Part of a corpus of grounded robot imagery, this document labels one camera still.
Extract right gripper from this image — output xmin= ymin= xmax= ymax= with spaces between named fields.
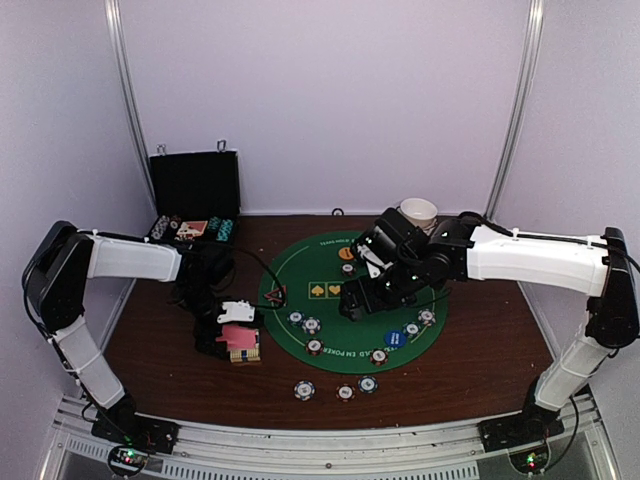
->
xmin=340 ymin=257 xmax=427 ymax=321

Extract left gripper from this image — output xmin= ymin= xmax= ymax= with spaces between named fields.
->
xmin=176 ymin=283 xmax=233 ymax=360

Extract red-backed card deck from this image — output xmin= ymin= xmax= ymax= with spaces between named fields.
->
xmin=216 ymin=324 xmax=259 ymax=351

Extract ten chips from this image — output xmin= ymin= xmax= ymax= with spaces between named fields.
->
xmin=301 ymin=317 xmax=322 ymax=335
xmin=417 ymin=309 xmax=436 ymax=327

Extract fifty chips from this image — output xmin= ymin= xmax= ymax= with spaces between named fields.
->
xmin=287 ymin=310 xmax=306 ymax=328
xmin=403 ymin=322 xmax=422 ymax=339

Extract hundred chips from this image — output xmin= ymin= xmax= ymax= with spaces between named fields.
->
xmin=369 ymin=349 xmax=389 ymax=366
xmin=341 ymin=263 xmax=356 ymax=277
xmin=305 ymin=338 xmax=324 ymax=356

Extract blue small blind button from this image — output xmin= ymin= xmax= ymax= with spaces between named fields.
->
xmin=384 ymin=330 xmax=407 ymax=349

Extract orange big blind button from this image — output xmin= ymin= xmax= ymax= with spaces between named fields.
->
xmin=338 ymin=247 xmax=354 ymax=261

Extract triangular all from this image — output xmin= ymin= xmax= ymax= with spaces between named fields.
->
xmin=263 ymin=285 xmax=287 ymax=307

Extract blue green fifty chip stack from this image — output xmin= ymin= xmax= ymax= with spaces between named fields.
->
xmin=357 ymin=376 xmax=379 ymax=394

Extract blue peach ten chip stack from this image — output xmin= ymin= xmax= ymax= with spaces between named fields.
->
xmin=293 ymin=380 xmax=316 ymax=401

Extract brown hundred chip stack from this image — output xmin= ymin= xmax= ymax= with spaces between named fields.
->
xmin=335 ymin=384 xmax=355 ymax=402

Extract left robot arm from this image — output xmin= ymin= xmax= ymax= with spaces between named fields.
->
xmin=21 ymin=220 xmax=233 ymax=444

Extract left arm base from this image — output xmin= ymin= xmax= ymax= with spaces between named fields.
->
xmin=91 ymin=415 xmax=180 ymax=454

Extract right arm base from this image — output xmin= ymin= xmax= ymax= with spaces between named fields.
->
xmin=478 ymin=412 xmax=565 ymax=452

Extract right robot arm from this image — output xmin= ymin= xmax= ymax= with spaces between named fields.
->
xmin=339 ymin=208 xmax=639 ymax=442

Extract gold blue card box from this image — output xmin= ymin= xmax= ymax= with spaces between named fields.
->
xmin=228 ymin=332 xmax=261 ymax=363

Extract lower white bowl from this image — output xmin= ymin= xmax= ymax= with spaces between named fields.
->
xmin=422 ymin=219 xmax=438 ymax=233

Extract white bowl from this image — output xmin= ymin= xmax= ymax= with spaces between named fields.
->
xmin=399 ymin=198 xmax=438 ymax=226
xmin=422 ymin=219 xmax=438 ymax=233

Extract upper white bowl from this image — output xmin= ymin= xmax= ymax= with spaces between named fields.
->
xmin=399 ymin=198 xmax=438 ymax=226

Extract round green poker mat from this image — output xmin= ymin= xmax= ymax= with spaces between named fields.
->
xmin=259 ymin=230 xmax=448 ymax=375

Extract teal chips in case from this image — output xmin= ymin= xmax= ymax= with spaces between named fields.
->
xmin=206 ymin=216 xmax=236 ymax=243

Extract black poker case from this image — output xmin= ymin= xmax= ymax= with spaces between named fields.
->
xmin=149 ymin=149 xmax=241 ymax=244

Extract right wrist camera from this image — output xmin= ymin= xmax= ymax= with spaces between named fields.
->
xmin=350 ymin=208 xmax=429 ymax=279

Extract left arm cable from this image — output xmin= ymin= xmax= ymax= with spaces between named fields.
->
xmin=169 ymin=244 xmax=289 ymax=314

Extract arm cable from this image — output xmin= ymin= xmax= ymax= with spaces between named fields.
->
xmin=169 ymin=244 xmax=289 ymax=314
xmin=459 ymin=210 xmax=640 ymax=274

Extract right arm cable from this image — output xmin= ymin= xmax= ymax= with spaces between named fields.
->
xmin=459 ymin=210 xmax=640 ymax=274

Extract right aluminium post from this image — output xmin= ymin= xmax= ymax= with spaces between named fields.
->
xmin=485 ymin=0 xmax=545 ymax=219

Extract aluminium post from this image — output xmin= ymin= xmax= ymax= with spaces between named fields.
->
xmin=103 ymin=0 xmax=150 ymax=164
xmin=485 ymin=0 xmax=545 ymax=219

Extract left aluminium post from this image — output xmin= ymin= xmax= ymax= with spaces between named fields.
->
xmin=103 ymin=0 xmax=150 ymax=164

